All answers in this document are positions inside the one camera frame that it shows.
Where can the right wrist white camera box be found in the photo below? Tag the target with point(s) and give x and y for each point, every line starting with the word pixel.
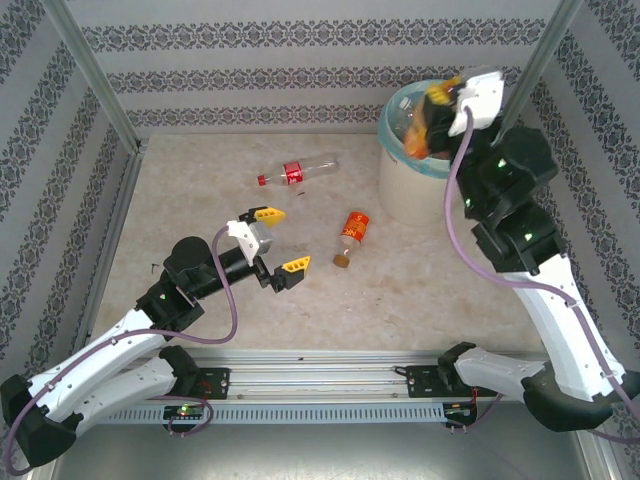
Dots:
pixel 480 100

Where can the orange juice bottle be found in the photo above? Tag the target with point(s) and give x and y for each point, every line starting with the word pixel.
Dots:
pixel 417 137

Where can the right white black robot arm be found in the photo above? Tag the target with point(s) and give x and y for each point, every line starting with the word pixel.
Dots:
pixel 565 320

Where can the white plastic waste bin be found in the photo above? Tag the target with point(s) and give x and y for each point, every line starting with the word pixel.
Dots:
pixel 410 195

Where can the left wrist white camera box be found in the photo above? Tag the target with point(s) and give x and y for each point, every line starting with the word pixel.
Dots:
pixel 250 240

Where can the small circuit board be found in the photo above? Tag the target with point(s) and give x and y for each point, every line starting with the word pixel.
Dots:
pixel 185 411
pixel 460 411

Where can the aluminium frame post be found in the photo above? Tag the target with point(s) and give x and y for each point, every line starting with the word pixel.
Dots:
pixel 536 75
pixel 95 75

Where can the long clear cola bottle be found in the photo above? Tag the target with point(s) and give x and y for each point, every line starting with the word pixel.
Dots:
pixel 310 167

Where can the white bin with blue liner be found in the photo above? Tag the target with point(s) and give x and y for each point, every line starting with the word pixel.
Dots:
pixel 387 135

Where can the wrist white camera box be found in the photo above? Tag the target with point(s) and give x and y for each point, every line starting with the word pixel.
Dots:
pixel 250 240
pixel 480 100

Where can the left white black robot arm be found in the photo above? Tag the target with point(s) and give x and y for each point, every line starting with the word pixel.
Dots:
pixel 100 360

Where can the aluminium mounting rail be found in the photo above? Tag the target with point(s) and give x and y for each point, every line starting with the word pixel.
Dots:
pixel 325 370

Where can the aluminium side rail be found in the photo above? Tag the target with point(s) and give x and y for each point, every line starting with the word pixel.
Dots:
pixel 126 200

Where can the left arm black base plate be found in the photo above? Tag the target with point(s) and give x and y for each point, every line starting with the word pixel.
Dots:
pixel 215 382

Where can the clear bottle orange NFC label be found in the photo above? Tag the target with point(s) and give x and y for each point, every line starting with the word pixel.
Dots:
pixel 354 227

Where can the grey metal plate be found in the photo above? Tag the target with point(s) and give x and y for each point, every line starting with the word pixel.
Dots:
pixel 320 450

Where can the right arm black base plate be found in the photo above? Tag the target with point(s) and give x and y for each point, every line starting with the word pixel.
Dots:
pixel 420 382

